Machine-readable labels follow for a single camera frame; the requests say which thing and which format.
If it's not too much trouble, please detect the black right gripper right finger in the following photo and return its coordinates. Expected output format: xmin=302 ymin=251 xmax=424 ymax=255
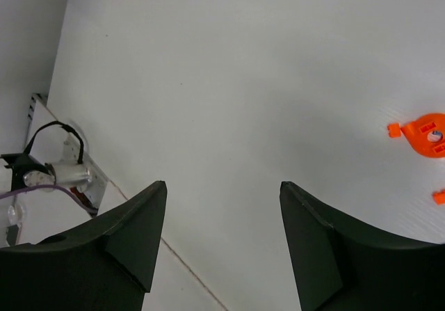
xmin=280 ymin=182 xmax=444 ymax=310

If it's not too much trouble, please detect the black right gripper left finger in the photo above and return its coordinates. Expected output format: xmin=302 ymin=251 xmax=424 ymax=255
xmin=1 ymin=181 xmax=167 ymax=310

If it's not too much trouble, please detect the orange round lego piece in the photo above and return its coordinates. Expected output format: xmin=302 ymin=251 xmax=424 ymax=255
xmin=401 ymin=113 xmax=444 ymax=159

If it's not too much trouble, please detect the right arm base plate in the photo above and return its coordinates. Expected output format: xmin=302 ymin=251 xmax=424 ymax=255
xmin=62 ymin=134 xmax=108 ymax=212

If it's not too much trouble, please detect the aluminium table frame rail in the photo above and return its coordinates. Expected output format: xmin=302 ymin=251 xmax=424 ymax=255
xmin=27 ymin=93 xmax=48 ymax=122

